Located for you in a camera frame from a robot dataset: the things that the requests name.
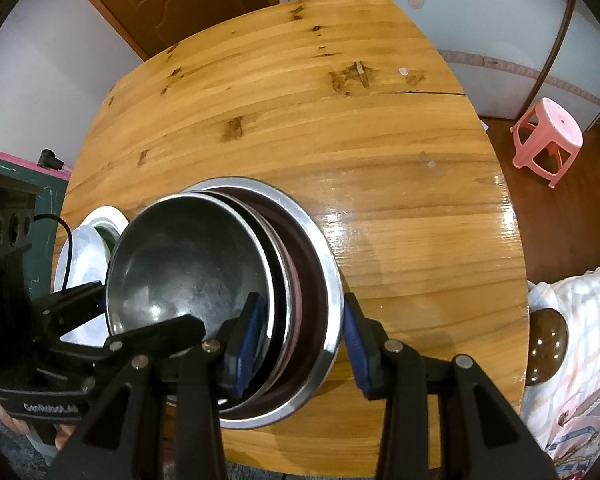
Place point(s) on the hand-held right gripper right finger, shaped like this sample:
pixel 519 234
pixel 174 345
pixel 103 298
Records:
pixel 355 350

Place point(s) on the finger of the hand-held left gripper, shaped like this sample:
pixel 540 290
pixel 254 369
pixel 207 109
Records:
pixel 70 300
pixel 165 330

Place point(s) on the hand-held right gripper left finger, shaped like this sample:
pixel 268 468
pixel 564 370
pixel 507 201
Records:
pixel 250 345

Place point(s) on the blue patterned plate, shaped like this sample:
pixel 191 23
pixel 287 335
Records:
pixel 82 260

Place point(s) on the small steel bowl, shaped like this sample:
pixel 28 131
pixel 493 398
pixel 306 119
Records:
pixel 190 270

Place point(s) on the green plate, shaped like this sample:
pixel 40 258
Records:
pixel 107 242

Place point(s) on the large steel bowl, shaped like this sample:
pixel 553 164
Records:
pixel 330 285

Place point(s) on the medium steel bowl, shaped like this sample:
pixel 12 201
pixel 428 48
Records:
pixel 280 270

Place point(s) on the pink bowl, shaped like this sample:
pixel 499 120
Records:
pixel 307 280

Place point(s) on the white plate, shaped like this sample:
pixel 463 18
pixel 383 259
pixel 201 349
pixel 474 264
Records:
pixel 107 215

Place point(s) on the person's left hand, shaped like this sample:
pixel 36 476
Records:
pixel 10 420

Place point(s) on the black clamp knob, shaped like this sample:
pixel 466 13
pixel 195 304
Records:
pixel 50 159

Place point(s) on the brown glossy round knob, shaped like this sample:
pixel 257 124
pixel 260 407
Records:
pixel 545 345

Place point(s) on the white checked cloth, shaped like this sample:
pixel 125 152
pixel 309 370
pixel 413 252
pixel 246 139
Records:
pixel 580 310

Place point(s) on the pink plastic stool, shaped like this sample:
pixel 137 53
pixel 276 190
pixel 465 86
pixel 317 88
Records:
pixel 550 120

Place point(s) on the brown wooden door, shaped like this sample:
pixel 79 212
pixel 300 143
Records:
pixel 180 0

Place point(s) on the light blue sliding wardrobe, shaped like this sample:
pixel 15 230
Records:
pixel 480 10

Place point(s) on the green chalkboard with pink frame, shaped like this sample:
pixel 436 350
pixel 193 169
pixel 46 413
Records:
pixel 10 164

